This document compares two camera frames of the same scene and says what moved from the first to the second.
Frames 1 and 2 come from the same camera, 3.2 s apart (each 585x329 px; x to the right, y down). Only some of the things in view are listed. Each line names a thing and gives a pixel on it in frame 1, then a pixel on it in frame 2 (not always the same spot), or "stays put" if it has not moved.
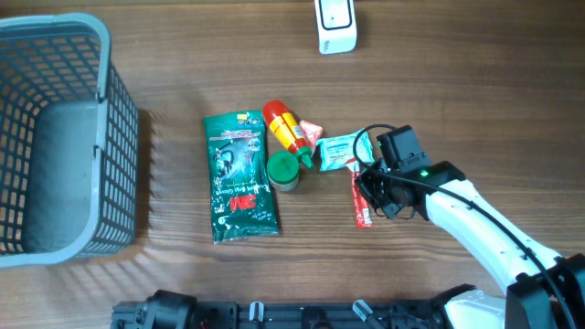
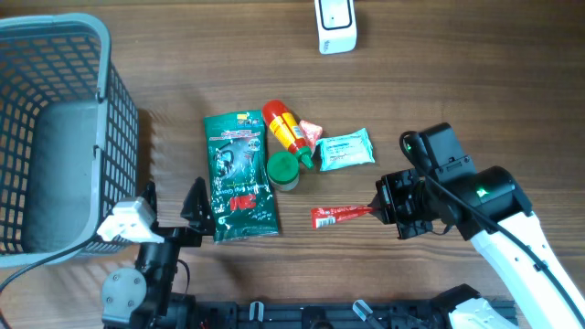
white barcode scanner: [336, 26] stays put
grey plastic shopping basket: [69, 142] stays put
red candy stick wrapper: [364, 214] → [321, 217]
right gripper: [390, 207] → [387, 189]
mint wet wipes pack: [335, 151] stays put
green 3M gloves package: [241, 198] stays put
